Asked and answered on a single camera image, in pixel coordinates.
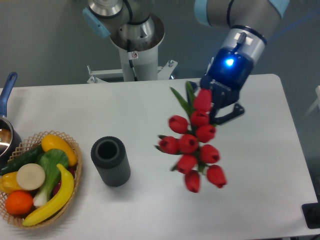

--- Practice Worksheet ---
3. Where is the dark grey ribbed vase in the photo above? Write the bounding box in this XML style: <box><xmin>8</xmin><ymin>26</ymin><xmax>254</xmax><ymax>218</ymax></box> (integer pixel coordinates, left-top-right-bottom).
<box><xmin>90</xmin><ymin>136</ymin><xmax>131</xmax><ymax>187</ymax></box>

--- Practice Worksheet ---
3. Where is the yellow bell pepper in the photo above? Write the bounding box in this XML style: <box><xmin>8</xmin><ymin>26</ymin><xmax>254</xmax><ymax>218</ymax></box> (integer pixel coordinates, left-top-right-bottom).
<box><xmin>0</xmin><ymin>171</ymin><xmax>23</xmax><ymax>194</ymax></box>

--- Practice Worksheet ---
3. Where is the black cable on pedestal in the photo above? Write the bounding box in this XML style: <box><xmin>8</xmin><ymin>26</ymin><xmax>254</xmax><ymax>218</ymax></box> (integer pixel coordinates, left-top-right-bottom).
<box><xmin>126</xmin><ymin>39</ymin><xmax>138</xmax><ymax>82</ymax></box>

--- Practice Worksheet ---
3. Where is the black device at table edge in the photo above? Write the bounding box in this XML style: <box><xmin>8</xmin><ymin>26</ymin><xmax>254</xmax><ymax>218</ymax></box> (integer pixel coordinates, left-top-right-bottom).
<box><xmin>301</xmin><ymin>202</ymin><xmax>320</xmax><ymax>229</ymax></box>

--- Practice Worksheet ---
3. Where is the green bok choy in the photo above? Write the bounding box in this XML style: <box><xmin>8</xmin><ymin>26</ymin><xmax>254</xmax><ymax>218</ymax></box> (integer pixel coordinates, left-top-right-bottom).
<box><xmin>33</xmin><ymin>148</ymin><xmax>69</xmax><ymax>208</ymax></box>

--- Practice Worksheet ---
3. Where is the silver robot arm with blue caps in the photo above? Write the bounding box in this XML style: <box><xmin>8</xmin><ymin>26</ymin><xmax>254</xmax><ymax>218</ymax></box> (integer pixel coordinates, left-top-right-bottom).
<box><xmin>194</xmin><ymin>0</ymin><xmax>290</xmax><ymax>125</ymax></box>

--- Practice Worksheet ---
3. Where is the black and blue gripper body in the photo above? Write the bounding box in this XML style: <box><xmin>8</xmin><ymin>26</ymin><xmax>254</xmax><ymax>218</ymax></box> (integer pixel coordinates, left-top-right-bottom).
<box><xmin>200</xmin><ymin>25</ymin><xmax>267</xmax><ymax>108</ymax></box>

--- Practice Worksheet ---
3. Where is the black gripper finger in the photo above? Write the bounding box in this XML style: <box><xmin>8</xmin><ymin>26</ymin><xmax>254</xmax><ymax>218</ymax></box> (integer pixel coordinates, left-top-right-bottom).
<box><xmin>209</xmin><ymin>102</ymin><xmax>245</xmax><ymax>125</ymax></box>

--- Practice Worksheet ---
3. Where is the dark green cucumber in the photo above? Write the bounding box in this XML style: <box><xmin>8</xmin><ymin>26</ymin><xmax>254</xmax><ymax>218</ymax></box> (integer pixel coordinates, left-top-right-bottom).
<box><xmin>0</xmin><ymin>144</ymin><xmax>44</xmax><ymax>176</ymax></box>

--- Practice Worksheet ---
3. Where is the silver robot base joint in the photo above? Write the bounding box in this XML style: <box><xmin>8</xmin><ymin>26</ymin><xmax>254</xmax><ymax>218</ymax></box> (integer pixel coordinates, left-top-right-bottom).
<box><xmin>82</xmin><ymin>0</ymin><xmax>165</xmax><ymax>52</ymax></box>

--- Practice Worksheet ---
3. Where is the blue handled saucepan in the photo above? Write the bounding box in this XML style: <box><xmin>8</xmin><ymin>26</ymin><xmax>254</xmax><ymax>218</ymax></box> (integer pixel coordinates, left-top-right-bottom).
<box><xmin>0</xmin><ymin>72</ymin><xmax>22</xmax><ymax>168</ymax></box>

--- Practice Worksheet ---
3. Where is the yellow squash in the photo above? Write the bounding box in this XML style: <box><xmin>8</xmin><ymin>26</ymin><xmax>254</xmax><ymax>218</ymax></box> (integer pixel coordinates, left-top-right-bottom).
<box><xmin>41</xmin><ymin>134</ymin><xmax>78</xmax><ymax>167</ymax></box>

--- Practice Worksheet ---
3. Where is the yellow banana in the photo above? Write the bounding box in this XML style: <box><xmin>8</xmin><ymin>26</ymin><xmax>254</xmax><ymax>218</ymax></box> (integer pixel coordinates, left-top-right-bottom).
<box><xmin>22</xmin><ymin>163</ymin><xmax>75</xmax><ymax>227</ymax></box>

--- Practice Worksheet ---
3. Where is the red tulip bouquet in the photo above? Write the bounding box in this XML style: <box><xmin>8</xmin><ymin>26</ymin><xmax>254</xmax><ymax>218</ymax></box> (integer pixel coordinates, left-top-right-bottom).
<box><xmin>155</xmin><ymin>81</ymin><xmax>227</xmax><ymax>193</ymax></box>

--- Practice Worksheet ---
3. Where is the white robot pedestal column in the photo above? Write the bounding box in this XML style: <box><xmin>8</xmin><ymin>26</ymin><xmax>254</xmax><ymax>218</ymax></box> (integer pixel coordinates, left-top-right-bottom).
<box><xmin>110</xmin><ymin>18</ymin><xmax>165</xmax><ymax>82</ymax></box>

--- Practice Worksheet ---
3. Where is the beige round bun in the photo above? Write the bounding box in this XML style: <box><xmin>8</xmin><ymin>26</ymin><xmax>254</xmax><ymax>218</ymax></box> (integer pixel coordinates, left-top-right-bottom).
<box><xmin>16</xmin><ymin>163</ymin><xmax>46</xmax><ymax>191</ymax></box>

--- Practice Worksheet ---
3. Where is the woven wicker basket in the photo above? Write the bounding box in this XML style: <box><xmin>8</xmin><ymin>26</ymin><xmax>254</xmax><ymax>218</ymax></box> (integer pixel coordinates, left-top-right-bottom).
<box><xmin>0</xmin><ymin>130</ymin><xmax>83</xmax><ymax>230</ymax></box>

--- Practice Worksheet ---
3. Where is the orange fruit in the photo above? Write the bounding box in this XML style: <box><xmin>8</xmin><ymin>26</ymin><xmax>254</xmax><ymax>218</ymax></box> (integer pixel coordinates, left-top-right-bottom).
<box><xmin>5</xmin><ymin>190</ymin><xmax>33</xmax><ymax>215</ymax></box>

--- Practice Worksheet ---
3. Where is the white metal base frame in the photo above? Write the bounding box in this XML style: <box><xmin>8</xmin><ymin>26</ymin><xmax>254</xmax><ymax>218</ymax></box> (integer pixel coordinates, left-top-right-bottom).
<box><xmin>86</xmin><ymin>59</ymin><xmax>178</xmax><ymax>84</ymax></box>

